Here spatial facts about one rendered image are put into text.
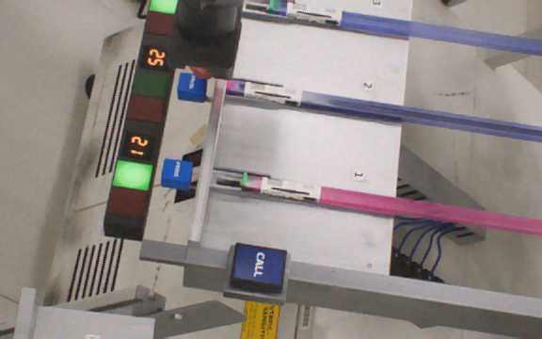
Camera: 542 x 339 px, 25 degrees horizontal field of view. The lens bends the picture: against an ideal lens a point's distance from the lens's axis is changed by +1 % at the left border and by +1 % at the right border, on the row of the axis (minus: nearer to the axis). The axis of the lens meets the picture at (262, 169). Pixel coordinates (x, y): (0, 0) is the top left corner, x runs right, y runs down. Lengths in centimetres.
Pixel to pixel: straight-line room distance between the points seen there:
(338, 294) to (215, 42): 28
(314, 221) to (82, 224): 76
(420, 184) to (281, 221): 47
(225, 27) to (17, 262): 89
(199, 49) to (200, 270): 22
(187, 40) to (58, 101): 94
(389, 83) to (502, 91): 72
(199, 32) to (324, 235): 24
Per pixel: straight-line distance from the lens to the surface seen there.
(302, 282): 120
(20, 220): 201
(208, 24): 118
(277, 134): 128
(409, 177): 165
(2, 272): 197
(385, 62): 134
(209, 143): 124
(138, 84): 131
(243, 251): 117
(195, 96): 130
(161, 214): 180
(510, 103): 206
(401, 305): 123
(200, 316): 120
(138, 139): 128
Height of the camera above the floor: 153
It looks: 38 degrees down
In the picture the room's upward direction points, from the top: 73 degrees clockwise
